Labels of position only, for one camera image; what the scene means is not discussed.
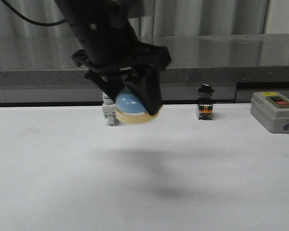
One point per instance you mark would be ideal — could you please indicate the grey stone counter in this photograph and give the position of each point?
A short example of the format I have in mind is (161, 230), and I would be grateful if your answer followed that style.
(40, 70)

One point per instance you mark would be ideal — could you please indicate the grey power switch box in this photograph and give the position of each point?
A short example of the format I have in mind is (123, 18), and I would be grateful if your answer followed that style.
(271, 109)

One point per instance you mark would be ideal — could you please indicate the grey curtain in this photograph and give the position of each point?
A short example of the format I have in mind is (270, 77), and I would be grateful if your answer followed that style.
(161, 18)

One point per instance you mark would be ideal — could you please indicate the blue and cream desk bell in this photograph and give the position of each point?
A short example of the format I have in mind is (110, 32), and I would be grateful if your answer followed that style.
(130, 110)

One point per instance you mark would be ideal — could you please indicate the black rotary selector switch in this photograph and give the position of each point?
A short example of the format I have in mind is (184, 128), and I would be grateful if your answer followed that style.
(204, 102)

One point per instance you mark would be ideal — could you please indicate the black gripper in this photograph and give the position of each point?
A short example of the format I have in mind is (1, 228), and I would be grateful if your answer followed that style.
(109, 44)

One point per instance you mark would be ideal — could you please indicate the green push button switch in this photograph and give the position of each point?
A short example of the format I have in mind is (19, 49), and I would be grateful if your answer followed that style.
(109, 110)

